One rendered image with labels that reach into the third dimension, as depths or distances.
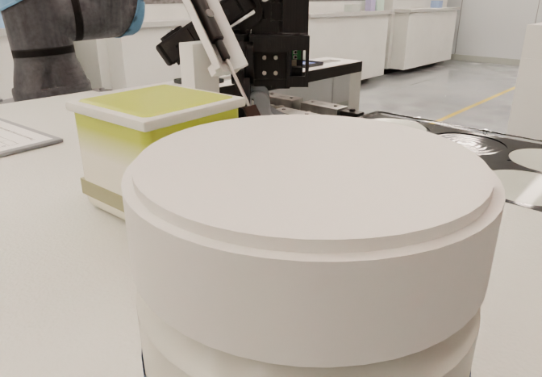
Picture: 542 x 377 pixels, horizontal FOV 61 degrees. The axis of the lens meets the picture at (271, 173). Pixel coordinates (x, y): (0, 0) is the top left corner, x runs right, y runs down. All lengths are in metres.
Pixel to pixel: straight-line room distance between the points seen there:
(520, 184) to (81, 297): 0.46
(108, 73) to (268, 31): 3.38
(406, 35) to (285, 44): 6.50
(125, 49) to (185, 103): 3.39
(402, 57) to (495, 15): 2.32
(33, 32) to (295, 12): 0.62
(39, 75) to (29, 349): 0.83
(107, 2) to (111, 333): 0.87
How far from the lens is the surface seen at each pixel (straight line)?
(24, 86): 1.02
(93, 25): 1.03
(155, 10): 4.05
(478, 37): 8.94
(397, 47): 7.04
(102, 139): 0.27
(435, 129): 0.74
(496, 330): 0.21
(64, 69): 1.01
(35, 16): 1.00
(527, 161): 0.64
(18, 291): 0.24
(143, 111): 0.25
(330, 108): 0.80
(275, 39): 0.48
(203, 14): 0.42
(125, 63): 3.66
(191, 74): 0.42
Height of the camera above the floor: 1.09
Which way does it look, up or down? 21 degrees down
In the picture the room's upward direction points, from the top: straight up
